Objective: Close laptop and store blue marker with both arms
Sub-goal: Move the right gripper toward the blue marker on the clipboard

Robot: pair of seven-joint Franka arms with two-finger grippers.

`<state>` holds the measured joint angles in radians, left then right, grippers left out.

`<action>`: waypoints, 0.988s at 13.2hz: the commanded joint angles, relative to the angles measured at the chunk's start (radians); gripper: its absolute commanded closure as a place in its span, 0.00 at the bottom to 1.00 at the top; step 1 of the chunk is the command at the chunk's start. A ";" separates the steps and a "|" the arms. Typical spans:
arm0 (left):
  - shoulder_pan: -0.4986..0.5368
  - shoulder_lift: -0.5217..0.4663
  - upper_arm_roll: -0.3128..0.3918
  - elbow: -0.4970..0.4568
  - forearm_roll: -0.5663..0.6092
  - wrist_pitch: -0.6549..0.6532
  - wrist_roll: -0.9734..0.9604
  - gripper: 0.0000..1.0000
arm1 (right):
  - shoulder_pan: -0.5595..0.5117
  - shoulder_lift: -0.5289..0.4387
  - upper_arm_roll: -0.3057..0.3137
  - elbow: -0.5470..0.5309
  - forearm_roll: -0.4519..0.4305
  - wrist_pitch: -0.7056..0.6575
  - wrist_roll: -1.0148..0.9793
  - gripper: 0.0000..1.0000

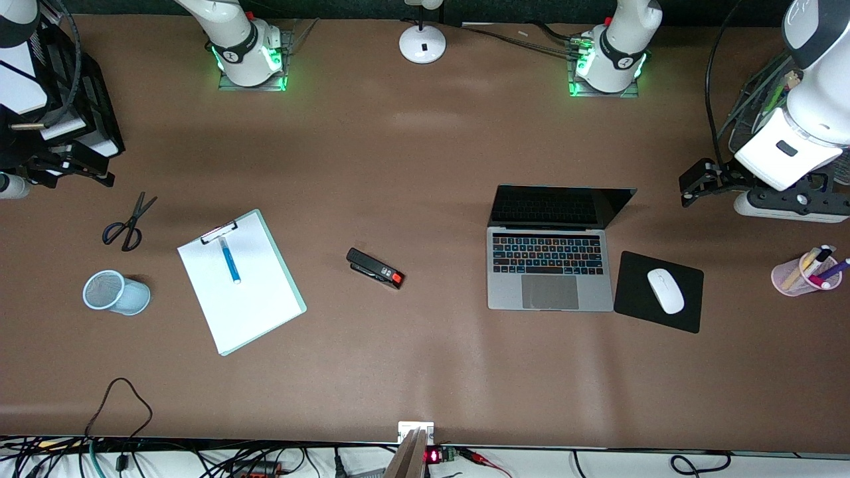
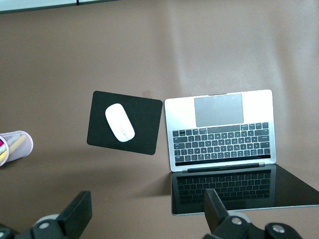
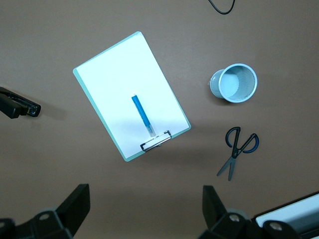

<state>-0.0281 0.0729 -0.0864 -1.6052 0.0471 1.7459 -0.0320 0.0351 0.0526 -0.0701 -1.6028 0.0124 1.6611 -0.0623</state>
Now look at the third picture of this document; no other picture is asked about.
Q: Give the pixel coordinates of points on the black stapler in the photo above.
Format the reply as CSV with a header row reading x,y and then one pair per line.
x,y
12,105

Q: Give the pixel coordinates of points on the light blue mesh pen cup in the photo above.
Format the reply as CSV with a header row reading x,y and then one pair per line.
x,y
216,84

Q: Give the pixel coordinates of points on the teal clipboard with metal clip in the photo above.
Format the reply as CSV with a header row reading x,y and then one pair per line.
x,y
150,146

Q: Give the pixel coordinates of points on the blue marker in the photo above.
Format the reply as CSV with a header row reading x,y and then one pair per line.
x,y
140,112

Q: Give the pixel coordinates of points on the silver laptop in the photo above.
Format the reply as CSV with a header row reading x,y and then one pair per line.
x,y
294,211

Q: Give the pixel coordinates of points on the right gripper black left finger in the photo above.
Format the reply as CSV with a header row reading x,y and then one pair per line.
x,y
62,221

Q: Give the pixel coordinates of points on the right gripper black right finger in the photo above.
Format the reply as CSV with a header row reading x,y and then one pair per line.
x,y
224,224

